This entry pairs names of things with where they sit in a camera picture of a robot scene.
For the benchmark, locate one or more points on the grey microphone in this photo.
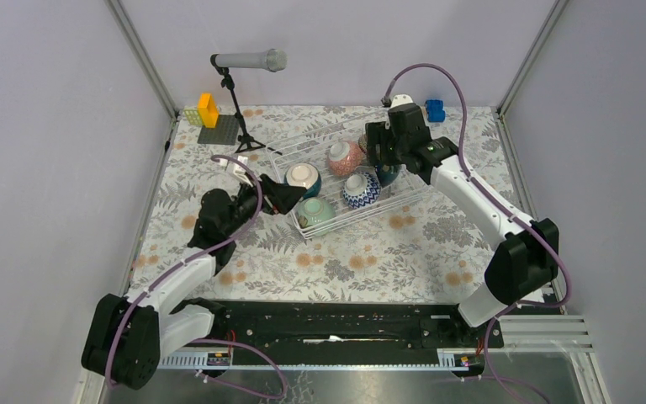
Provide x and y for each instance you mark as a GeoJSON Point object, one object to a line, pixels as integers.
{"type": "Point", "coordinates": [272, 60]}

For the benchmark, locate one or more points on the black gold-rimmed bowl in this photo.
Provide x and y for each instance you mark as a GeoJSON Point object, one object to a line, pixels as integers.
{"type": "Point", "coordinates": [363, 144]}

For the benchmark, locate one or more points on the grey toy baseplate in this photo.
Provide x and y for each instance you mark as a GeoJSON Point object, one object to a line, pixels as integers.
{"type": "Point", "coordinates": [225, 132]}

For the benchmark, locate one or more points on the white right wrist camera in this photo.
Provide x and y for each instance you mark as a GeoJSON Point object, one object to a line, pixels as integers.
{"type": "Point", "coordinates": [396, 100]}

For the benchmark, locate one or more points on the black microphone tripod stand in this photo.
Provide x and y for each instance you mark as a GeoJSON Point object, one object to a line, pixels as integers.
{"type": "Point", "coordinates": [247, 143]}

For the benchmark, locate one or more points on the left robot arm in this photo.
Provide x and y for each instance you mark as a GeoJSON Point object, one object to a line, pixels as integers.
{"type": "Point", "coordinates": [130, 334]}

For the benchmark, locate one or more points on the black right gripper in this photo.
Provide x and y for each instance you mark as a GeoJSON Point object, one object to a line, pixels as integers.
{"type": "Point", "coordinates": [378, 133]}

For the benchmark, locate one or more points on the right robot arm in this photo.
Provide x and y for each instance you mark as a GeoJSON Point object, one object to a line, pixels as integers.
{"type": "Point", "coordinates": [525, 250]}

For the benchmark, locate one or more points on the mint green bowl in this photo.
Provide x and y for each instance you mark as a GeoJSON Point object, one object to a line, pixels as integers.
{"type": "Point", "coordinates": [314, 211]}

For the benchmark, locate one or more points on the blue toy brick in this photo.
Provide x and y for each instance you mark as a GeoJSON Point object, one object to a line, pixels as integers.
{"type": "Point", "coordinates": [435, 112]}

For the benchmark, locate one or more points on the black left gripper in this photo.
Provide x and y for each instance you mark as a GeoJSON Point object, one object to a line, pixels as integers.
{"type": "Point", "coordinates": [278, 196]}

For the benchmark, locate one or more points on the yellow toy brick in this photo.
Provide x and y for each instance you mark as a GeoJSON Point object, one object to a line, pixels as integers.
{"type": "Point", "coordinates": [208, 110]}

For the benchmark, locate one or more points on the red patterned bowl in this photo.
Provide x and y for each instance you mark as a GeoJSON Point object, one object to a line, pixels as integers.
{"type": "Point", "coordinates": [344, 157]}

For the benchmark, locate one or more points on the floral tablecloth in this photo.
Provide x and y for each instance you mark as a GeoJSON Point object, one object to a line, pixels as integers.
{"type": "Point", "coordinates": [424, 252]}

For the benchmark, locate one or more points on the light green toy brick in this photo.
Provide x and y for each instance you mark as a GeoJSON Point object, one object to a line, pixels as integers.
{"type": "Point", "coordinates": [193, 117]}

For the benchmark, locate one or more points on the teal and cream bowl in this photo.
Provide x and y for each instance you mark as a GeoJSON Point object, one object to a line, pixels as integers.
{"type": "Point", "coordinates": [304, 175]}

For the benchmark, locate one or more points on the white wire dish rack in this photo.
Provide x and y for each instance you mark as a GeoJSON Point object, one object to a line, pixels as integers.
{"type": "Point", "coordinates": [312, 147]}

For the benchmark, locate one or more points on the dark teal floral bowl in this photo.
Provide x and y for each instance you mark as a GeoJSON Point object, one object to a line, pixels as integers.
{"type": "Point", "coordinates": [386, 174]}

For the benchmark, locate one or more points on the blue white patterned bowl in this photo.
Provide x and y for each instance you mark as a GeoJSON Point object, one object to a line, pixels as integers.
{"type": "Point", "coordinates": [361, 190]}

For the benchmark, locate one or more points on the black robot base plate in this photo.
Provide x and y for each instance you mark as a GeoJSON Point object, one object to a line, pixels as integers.
{"type": "Point", "coordinates": [346, 334]}

